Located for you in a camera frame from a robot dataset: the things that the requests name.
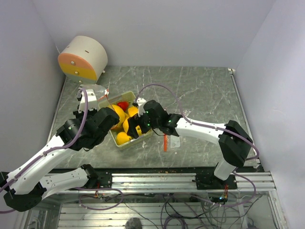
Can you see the clear zip bag red zipper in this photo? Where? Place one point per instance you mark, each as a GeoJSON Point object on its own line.
{"type": "Point", "coordinates": [100, 91]}

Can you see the yellow banana bunch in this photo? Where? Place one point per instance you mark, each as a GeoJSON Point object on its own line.
{"type": "Point", "coordinates": [121, 115]}

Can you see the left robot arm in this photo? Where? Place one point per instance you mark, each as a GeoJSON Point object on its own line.
{"type": "Point", "coordinates": [29, 184]}

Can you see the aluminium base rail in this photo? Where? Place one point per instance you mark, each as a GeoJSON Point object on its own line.
{"type": "Point", "coordinates": [182, 179]}

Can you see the pale green plastic basket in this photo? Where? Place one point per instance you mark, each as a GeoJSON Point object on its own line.
{"type": "Point", "coordinates": [129, 97]}

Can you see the yellow bell pepper toy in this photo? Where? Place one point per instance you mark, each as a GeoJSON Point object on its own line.
{"type": "Point", "coordinates": [132, 111]}

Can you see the red strawberry toy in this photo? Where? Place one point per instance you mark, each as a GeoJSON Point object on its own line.
{"type": "Point", "coordinates": [123, 105]}

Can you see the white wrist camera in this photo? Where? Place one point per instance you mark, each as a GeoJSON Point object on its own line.
{"type": "Point", "coordinates": [139, 103]}
{"type": "Point", "coordinates": [88, 100]}

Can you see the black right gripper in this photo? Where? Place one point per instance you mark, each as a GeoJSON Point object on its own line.
{"type": "Point", "coordinates": [133, 122]}

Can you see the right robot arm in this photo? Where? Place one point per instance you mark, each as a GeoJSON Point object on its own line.
{"type": "Point", "coordinates": [234, 142]}

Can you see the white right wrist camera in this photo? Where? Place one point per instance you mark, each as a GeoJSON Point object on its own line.
{"type": "Point", "coordinates": [139, 103]}

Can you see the yellow orange toy fruit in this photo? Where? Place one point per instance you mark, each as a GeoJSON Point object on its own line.
{"type": "Point", "coordinates": [122, 138]}

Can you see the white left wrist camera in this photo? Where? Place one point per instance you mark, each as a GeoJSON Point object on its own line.
{"type": "Point", "coordinates": [88, 100]}

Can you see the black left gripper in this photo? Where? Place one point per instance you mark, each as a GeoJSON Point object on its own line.
{"type": "Point", "coordinates": [91, 111]}

